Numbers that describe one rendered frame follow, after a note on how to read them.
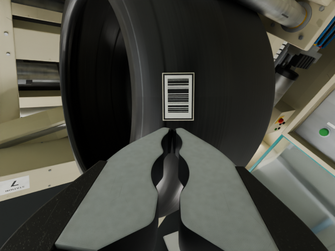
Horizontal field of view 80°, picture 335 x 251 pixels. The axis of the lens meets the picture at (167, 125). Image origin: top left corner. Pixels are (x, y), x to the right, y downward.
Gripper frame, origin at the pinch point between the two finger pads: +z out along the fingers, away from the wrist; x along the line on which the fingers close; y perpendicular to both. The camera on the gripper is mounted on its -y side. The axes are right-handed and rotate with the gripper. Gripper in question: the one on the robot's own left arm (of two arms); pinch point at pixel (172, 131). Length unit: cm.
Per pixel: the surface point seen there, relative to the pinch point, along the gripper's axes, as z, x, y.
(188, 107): 12.9, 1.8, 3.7
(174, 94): 13.4, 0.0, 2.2
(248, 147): 21.0, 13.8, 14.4
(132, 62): 17.8, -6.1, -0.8
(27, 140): 54, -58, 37
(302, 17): 38.9, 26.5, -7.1
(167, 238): 180, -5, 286
